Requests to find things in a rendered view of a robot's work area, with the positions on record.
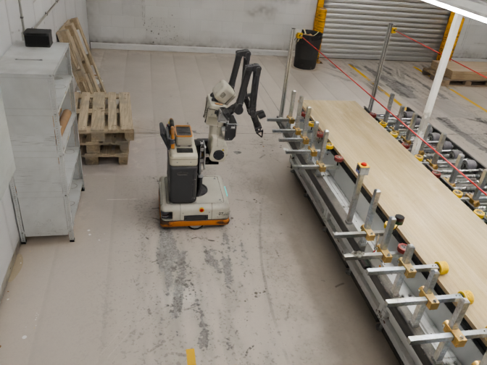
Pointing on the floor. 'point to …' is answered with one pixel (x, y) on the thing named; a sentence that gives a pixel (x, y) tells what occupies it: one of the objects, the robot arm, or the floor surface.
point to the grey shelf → (42, 138)
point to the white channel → (437, 81)
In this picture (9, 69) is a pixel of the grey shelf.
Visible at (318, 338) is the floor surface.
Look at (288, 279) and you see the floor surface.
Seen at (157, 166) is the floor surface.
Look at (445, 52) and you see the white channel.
